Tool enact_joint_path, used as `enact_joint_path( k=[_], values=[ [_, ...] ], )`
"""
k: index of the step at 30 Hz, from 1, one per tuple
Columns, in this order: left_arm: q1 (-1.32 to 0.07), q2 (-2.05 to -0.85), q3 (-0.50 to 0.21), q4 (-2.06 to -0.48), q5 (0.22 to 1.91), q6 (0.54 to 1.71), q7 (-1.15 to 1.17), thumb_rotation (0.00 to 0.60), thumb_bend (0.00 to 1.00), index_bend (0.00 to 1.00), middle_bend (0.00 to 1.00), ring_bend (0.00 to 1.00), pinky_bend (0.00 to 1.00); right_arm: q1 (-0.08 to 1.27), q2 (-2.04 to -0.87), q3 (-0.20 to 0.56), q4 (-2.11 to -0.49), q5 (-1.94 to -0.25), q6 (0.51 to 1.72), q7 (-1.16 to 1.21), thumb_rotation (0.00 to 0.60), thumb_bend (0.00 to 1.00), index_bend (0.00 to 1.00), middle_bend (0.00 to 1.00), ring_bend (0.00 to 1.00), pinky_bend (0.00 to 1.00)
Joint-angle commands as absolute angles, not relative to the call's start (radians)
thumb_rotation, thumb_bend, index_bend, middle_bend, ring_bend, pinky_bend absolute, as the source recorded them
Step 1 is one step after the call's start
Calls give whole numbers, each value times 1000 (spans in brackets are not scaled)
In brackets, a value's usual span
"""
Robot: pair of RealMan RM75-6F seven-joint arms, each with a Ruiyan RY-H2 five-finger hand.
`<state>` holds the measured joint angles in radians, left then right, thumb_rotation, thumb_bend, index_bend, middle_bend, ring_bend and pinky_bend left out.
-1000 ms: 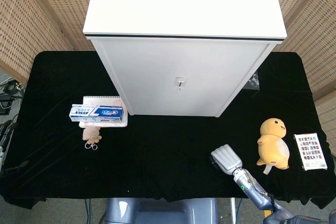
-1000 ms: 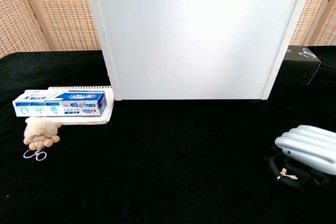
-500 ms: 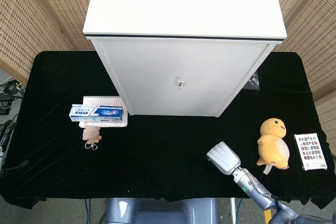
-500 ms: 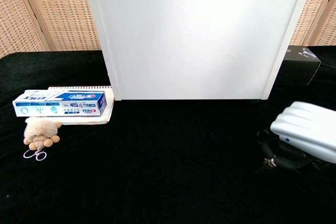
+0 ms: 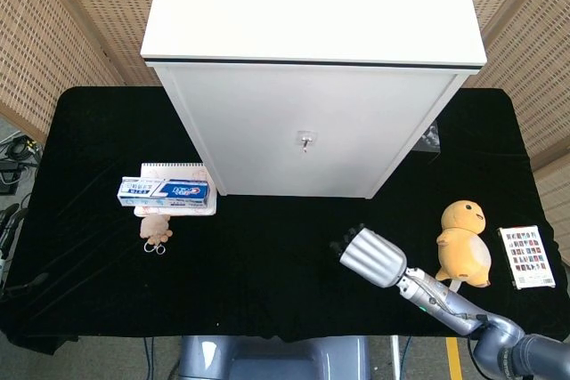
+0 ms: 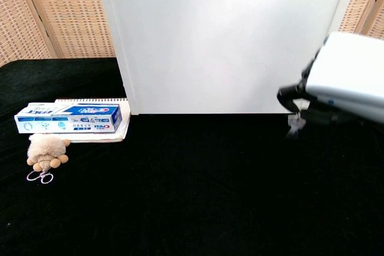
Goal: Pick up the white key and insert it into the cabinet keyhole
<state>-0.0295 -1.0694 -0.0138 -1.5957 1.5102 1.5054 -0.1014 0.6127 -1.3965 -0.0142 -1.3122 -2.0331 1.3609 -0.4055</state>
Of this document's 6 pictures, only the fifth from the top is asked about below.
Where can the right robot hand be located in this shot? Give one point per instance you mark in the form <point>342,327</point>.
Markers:
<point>374,257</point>

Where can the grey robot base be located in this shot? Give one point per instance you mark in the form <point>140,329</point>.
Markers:
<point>276,360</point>

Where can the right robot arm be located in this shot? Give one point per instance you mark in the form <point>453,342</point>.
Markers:
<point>445,300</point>

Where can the yellow plush toy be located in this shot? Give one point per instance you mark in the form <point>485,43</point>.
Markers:
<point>463,246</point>

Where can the black velvet tablecloth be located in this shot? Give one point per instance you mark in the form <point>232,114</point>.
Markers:
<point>267,273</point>

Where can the yellow floor tape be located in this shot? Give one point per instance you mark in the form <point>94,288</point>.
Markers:
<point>454,360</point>

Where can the black cardboard box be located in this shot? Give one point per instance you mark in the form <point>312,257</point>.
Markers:
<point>431,137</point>

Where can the white box with picture grid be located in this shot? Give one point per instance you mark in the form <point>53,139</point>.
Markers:
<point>527,257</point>

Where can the white spiral notebook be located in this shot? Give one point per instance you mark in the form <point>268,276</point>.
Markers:
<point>178,170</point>

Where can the blue white toothpaste box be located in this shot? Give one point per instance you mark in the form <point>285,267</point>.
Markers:
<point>169,191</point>

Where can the white cabinet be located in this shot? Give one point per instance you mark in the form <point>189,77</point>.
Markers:
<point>307,10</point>

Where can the woven rattan folding screen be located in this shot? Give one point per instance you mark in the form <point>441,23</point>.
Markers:
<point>525,33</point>
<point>67,19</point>

